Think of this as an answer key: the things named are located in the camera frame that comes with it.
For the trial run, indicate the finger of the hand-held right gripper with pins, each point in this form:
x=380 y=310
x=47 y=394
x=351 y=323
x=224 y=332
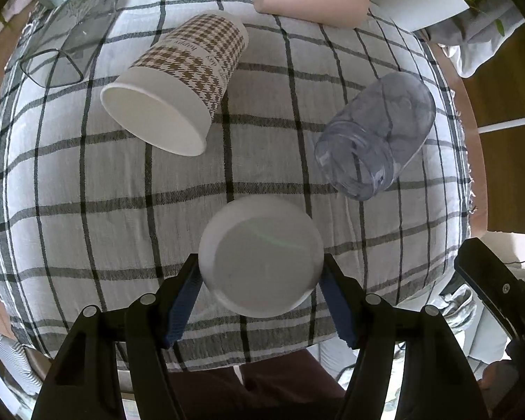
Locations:
x=494 y=278

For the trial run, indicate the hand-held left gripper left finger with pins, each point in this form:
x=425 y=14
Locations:
x=181 y=306

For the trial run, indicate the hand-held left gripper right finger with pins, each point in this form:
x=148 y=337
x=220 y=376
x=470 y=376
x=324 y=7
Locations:
x=336 y=306

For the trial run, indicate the white cup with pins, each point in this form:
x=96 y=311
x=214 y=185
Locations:
x=260 y=256

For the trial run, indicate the houndstooth paper cup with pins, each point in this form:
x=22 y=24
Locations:
x=188 y=61

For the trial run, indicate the grey transparent cup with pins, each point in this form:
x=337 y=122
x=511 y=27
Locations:
x=70 y=39

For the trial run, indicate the person's dark red trousers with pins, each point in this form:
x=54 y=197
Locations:
x=262 y=391

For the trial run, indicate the checkered tablecloth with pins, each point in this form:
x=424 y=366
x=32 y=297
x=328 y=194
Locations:
x=92 y=210

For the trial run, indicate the white pole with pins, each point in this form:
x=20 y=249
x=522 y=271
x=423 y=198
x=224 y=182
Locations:
x=512 y=123

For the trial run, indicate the grey cloth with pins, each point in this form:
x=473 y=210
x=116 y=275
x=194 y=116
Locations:
x=485 y=39

